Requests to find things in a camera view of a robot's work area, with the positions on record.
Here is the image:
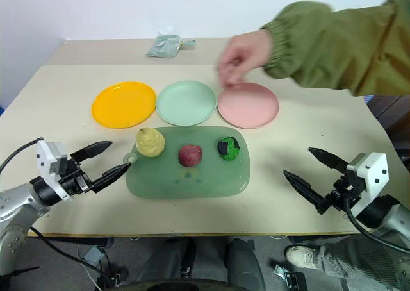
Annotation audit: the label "green and black toy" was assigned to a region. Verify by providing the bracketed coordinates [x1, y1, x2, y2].
[217, 136, 241, 162]

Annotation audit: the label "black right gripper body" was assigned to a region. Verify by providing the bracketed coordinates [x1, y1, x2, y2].
[321, 173, 366, 212]

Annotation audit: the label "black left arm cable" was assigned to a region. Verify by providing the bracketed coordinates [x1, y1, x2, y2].
[0, 138, 44, 172]

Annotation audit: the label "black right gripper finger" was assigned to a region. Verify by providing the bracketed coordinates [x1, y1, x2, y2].
[283, 170, 331, 215]
[307, 147, 349, 178]

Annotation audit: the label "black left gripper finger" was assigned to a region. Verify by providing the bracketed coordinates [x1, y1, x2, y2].
[90, 162, 133, 194]
[70, 140, 113, 165]

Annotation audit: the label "person's bare hand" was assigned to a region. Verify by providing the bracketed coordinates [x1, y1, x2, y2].
[218, 29, 274, 88]

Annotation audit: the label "pale green packet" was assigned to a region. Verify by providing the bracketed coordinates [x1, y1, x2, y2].
[145, 34, 197, 60]

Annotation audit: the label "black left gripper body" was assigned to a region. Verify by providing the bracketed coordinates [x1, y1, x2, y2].
[58, 158, 96, 196]

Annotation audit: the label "yellow pear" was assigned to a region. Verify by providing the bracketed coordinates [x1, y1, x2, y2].
[136, 127, 166, 158]

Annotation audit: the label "dark red round fruit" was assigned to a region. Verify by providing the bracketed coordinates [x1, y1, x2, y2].
[178, 144, 203, 167]

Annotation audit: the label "translucent green cutting board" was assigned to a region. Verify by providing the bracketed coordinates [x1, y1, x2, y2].
[123, 126, 252, 200]

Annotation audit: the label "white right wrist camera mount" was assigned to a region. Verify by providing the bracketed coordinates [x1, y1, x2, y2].
[346, 151, 390, 216]

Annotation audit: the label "yellow plate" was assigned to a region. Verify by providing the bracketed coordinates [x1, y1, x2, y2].
[91, 81, 157, 129]

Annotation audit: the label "olive green jacket sleeve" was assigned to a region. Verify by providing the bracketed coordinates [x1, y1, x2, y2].
[261, 0, 410, 97]

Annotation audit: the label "dark rounded robot leg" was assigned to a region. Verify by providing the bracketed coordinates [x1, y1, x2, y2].
[225, 238, 267, 291]

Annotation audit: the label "white sneaker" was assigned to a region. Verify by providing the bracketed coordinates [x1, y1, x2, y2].
[285, 245, 319, 269]

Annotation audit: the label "mint green plate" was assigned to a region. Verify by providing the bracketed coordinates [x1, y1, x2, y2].
[155, 80, 217, 127]

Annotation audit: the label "pink plate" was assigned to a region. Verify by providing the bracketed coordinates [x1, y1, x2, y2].
[217, 82, 280, 130]

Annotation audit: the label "grey trouser leg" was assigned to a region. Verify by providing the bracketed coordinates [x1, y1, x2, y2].
[312, 236, 410, 291]

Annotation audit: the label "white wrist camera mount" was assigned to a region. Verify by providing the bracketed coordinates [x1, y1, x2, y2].
[35, 138, 73, 203]
[346, 151, 390, 216]

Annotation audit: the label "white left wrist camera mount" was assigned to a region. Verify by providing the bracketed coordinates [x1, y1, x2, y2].
[35, 138, 73, 203]

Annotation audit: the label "wooden table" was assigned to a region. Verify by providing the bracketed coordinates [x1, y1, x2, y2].
[0, 38, 406, 238]

